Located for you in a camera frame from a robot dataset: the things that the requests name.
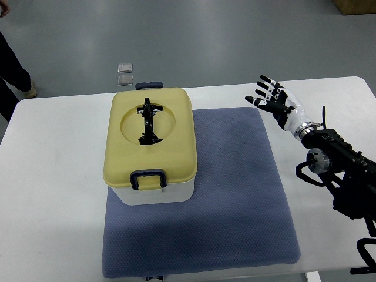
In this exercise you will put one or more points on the blue padded mat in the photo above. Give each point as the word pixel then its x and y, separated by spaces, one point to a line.
pixel 238 215

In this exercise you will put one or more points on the cardboard box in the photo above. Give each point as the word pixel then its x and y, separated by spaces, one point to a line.
pixel 355 7

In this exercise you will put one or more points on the person hand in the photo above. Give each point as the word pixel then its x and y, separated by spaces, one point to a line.
pixel 5 8

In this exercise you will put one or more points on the person leg dark trousers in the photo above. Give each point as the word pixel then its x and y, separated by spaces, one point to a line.
pixel 14 74

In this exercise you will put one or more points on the white storage box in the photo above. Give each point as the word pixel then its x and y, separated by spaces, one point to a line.
pixel 173 192

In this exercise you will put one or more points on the yellow box lid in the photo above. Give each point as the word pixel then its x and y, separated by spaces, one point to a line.
pixel 151 140

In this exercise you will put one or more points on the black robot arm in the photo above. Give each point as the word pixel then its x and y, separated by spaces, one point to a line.
pixel 348 175

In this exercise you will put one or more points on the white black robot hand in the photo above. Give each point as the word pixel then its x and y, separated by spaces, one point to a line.
pixel 286 109

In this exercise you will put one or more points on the black table control panel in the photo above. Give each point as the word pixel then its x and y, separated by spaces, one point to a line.
pixel 362 270

